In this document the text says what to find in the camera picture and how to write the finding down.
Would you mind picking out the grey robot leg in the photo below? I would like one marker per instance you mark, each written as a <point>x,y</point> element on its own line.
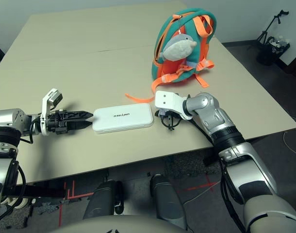
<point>167,201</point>
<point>102,201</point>

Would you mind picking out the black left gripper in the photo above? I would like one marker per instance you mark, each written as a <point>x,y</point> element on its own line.
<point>58,122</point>

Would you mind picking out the black waste bin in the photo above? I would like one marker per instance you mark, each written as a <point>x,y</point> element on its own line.
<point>271,53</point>

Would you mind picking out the white Unitree box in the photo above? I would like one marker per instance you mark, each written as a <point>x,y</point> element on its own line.
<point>123,119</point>

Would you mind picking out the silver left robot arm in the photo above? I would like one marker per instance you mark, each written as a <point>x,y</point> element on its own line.
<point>7,116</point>

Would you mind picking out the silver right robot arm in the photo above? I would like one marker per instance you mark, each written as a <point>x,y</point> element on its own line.
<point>211,114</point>

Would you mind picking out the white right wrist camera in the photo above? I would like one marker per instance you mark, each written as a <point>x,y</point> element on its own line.
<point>167,99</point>

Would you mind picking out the beige robot torso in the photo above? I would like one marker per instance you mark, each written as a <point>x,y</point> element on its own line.
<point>114,225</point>

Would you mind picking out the black tripod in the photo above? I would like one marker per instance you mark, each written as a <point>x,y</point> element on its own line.
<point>271,24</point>

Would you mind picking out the grey right robot leg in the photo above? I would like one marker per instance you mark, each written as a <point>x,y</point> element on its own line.
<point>167,201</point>

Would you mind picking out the grey plush fish charm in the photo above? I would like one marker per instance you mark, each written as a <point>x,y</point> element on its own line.
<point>177,48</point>

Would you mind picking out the grey left robot leg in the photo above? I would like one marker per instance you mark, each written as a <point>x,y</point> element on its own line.
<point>102,201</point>

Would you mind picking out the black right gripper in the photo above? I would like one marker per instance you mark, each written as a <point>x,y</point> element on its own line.
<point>168,117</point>

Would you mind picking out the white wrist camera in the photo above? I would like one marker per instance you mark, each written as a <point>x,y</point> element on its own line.
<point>53,97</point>
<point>167,99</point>

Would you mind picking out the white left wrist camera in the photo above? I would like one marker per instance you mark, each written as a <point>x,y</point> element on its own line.
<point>53,97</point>

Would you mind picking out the teal and orange backpack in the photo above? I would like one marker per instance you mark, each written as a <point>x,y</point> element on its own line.
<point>199,51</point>

